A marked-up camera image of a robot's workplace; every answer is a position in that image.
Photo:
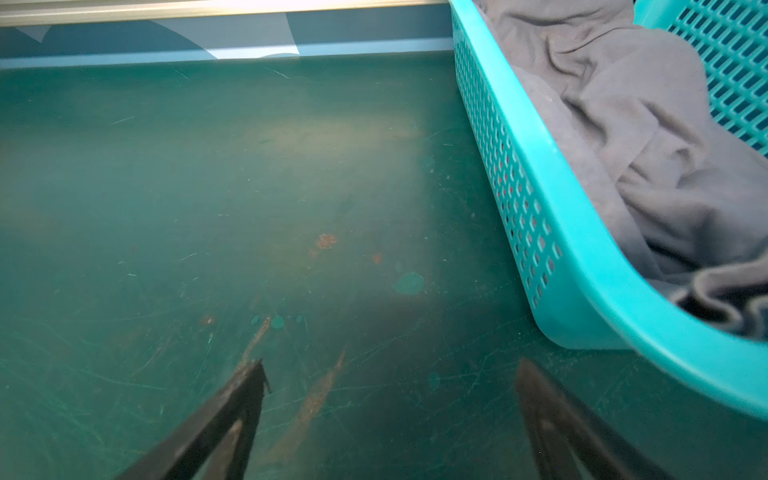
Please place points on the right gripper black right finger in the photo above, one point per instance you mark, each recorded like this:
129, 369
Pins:
565, 434

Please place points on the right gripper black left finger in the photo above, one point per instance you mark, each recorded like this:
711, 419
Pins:
218, 436

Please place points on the grey t-shirt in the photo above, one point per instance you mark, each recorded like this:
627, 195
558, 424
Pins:
685, 200

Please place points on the teal plastic basket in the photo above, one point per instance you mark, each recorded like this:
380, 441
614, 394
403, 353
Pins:
582, 291

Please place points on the aluminium back rail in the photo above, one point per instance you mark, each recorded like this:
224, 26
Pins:
40, 13

